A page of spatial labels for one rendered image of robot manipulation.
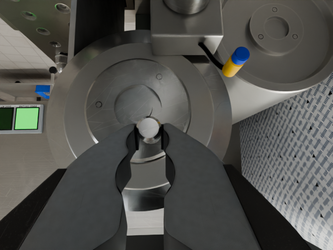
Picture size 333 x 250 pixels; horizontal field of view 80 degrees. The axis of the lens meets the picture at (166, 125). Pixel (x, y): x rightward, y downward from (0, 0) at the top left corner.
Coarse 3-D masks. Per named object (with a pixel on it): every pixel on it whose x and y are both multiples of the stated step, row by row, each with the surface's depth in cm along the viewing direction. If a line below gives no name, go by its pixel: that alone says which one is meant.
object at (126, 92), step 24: (120, 72) 14; (144, 72) 14; (168, 72) 14; (96, 96) 14; (120, 96) 14; (144, 96) 14; (168, 96) 14; (96, 120) 14; (120, 120) 14; (168, 120) 14; (144, 144) 14
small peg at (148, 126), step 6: (144, 120) 11; (150, 120) 11; (156, 120) 11; (138, 126) 11; (144, 126) 11; (150, 126) 11; (156, 126) 11; (138, 132) 11; (144, 132) 11; (150, 132) 11; (156, 132) 11; (144, 138) 11; (150, 138) 11; (156, 138) 11
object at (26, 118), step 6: (18, 108) 48; (24, 108) 48; (30, 108) 48; (36, 108) 48; (18, 114) 48; (24, 114) 48; (30, 114) 48; (36, 114) 48; (18, 120) 47; (24, 120) 48; (30, 120) 48; (36, 120) 48; (18, 126) 47; (24, 126) 47; (30, 126) 47; (36, 126) 47
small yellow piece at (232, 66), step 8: (240, 48) 11; (208, 56) 14; (232, 56) 11; (240, 56) 11; (248, 56) 11; (216, 64) 13; (224, 64) 12; (232, 64) 11; (240, 64) 11; (224, 72) 13; (232, 72) 12
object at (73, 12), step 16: (80, 0) 19; (96, 0) 24; (112, 0) 33; (80, 16) 19; (96, 16) 24; (112, 16) 33; (80, 32) 19; (96, 32) 24; (112, 32) 32; (80, 48) 19
